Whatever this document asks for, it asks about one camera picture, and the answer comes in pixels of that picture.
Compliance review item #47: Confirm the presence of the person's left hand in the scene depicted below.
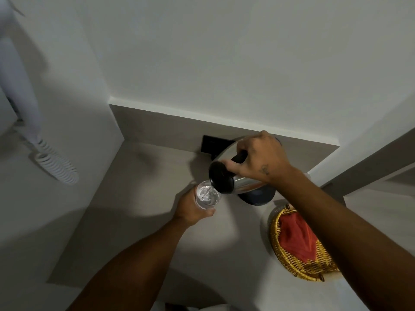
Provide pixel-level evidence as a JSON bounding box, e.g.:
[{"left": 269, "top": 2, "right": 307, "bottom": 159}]
[{"left": 173, "top": 186, "right": 216, "bottom": 228}]

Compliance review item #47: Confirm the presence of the person's right hand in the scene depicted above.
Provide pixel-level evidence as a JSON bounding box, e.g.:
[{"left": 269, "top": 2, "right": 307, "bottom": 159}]
[{"left": 221, "top": 131, "right": 294, "bottom": 186}]

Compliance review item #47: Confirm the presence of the steel kettle with black lid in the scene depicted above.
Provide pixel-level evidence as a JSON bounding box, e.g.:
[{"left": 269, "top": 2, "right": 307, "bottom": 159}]
[{"left": 208, "top": 136, "right": 276, "bottom": 195}]

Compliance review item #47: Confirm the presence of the clear drinking glass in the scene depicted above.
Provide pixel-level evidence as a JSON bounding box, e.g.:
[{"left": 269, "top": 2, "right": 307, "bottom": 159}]
[{"left": 195, "top": 180, "right": 222, "bottom": 210}]

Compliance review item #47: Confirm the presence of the person's right forearm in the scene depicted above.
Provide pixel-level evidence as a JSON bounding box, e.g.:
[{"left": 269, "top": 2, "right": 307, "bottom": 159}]
[{"left": 275, "top": 166, "right": 415, "bottom": 311}]

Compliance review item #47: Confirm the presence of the person's left forearm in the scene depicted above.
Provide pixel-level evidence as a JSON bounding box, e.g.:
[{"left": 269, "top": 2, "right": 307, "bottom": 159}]
[{"left": 66, "top": 216, "right": 192, "bottom": 311}]

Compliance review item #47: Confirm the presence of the dark round kettle base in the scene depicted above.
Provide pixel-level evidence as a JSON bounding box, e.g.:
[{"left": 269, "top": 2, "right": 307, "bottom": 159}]
[{"left": 238, "top": 185, "right": 277, "bottom": 206}]

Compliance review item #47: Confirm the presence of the red cloth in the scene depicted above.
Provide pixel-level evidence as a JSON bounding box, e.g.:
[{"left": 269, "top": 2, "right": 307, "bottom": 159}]
[{"left": 278, "top": 212, "right": 320, "bottom": 263}]

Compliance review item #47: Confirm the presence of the yellow wicker basket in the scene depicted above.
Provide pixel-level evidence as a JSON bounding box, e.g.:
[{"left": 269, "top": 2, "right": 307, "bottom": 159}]
[{"left": 269, "top": 205, "right": 342, "bottom": 282}]

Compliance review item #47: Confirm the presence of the black wall socket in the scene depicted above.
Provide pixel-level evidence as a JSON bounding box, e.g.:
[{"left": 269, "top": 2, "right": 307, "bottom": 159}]
[{"left": 201, "top": 135, "right": 235, "bottom": 161}]

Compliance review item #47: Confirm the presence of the white coiled cord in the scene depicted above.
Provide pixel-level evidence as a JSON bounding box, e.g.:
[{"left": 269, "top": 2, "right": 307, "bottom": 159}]
[{"left": 32, "top": 136, "right": 80, "bottom": 186}]

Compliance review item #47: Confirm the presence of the white wall handset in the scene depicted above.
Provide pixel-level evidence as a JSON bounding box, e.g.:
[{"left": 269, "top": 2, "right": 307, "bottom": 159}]
[{"left": 0, "top": 0, "right": 43, "bottom": 143}]

